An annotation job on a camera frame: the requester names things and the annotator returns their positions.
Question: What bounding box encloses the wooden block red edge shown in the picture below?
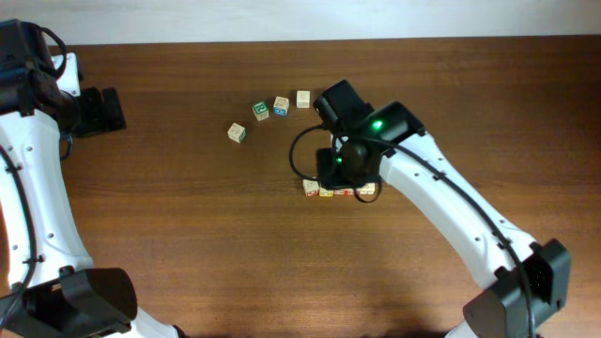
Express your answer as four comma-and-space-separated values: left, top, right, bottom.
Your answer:
333, 188, 354, 195

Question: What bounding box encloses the wooden block yellow side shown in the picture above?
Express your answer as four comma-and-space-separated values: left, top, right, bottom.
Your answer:
318, 187, 334, 197

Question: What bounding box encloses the wooden block red side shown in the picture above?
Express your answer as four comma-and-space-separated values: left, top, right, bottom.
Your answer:
302, 179, 320, 197

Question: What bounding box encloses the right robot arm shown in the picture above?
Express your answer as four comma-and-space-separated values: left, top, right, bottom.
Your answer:
314, 80, 572, 337

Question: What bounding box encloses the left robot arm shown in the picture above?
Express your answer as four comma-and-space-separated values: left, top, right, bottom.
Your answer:
1, 19, 183, 338

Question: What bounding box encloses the wooden block far right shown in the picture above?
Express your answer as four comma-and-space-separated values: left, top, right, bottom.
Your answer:
354, 183, 377, 195

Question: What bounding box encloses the plain wooden block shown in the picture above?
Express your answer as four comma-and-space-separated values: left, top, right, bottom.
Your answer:
296, 90, 311, 109

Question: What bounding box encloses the wooden block blue side snail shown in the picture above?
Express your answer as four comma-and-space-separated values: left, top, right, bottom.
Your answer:
273, 96, 290, 116

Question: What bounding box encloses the green R letter block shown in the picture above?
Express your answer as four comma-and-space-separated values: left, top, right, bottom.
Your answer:
253, 101, 270, 121

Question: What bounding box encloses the wooden block green side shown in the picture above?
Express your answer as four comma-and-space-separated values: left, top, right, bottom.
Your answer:
227, 123, 246, 144

